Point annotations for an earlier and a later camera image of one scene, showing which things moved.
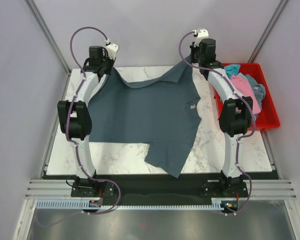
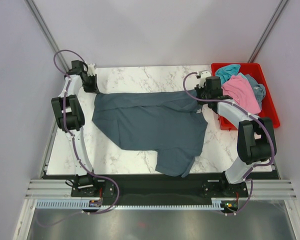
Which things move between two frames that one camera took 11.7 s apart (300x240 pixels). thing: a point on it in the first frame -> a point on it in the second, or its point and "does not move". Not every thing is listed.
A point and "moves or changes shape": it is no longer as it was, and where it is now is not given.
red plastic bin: x=268 y=118 does not move
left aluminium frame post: x=46 y=33 does not move
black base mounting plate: x=159 y=185 does not move
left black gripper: x=111 y=62 -> x=94 y=89
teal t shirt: x=232 y=70 does not move
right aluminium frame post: x=268 y=31 does not move
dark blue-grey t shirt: x=162 y=115 moves or changes shape
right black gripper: x=193 y=49 -> x=198 y=90
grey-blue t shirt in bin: x=259 y=89 does not move
